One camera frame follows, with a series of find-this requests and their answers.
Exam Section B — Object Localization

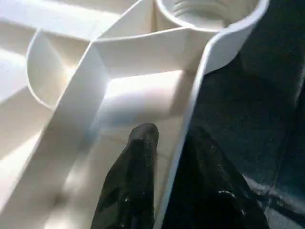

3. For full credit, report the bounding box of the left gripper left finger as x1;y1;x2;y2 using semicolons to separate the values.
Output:
90;123;160;229

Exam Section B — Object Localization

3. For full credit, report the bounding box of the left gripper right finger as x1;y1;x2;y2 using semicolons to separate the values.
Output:
162;126;270;229

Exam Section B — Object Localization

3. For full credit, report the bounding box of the white plastic table top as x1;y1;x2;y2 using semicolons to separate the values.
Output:
0;0;271;229

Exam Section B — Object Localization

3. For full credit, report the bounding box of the black mat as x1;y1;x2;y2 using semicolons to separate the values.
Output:
157;0;305;229

